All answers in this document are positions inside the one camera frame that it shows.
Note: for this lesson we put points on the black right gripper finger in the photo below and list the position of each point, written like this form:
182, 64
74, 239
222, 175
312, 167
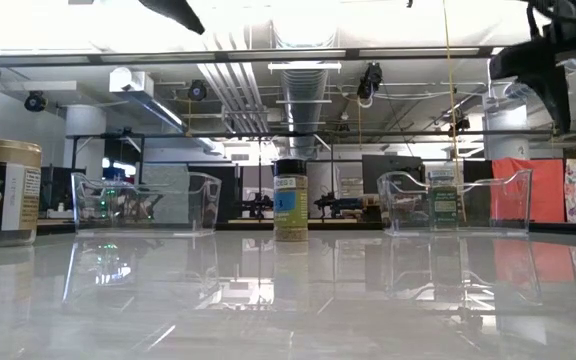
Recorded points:
543, 70

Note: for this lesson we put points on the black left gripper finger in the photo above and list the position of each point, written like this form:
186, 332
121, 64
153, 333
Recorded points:
173, 10

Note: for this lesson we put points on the green-lid spice jar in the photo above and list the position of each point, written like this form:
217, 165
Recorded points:
443, 205

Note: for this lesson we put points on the black-lid spice jar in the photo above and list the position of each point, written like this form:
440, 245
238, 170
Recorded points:
290, 210

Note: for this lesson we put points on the tan-lid spice jar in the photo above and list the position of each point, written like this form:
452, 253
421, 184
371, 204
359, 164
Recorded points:
13, 200

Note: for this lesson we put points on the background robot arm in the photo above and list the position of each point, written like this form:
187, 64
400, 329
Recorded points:
335, 205
255, 206

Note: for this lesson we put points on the white ceiling unit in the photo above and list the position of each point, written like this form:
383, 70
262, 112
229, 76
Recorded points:
138, 82

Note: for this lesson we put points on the black ceiling spotlight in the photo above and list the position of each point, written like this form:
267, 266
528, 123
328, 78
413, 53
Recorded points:
370, 80
197, 90
35, 101
459, 126

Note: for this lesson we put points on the red cloth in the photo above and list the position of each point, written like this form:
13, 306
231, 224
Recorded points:
548, 190

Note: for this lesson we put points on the floral cloth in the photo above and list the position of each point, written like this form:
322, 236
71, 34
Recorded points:
573, 190

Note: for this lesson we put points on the clear plastic bin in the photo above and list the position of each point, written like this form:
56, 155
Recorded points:
513, 200
208, 200

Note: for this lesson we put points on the white ceiling light fixture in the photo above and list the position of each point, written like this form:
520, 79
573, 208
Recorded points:
303, 65

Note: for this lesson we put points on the gray overhead frame beam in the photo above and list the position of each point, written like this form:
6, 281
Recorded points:
168, 57

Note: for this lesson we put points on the black background rail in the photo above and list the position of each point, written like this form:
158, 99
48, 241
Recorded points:
218, 135

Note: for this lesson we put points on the silver ceiling duct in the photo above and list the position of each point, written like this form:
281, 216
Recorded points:
304, 110

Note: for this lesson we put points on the black metal table frame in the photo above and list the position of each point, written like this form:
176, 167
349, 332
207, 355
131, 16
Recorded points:
248, 226

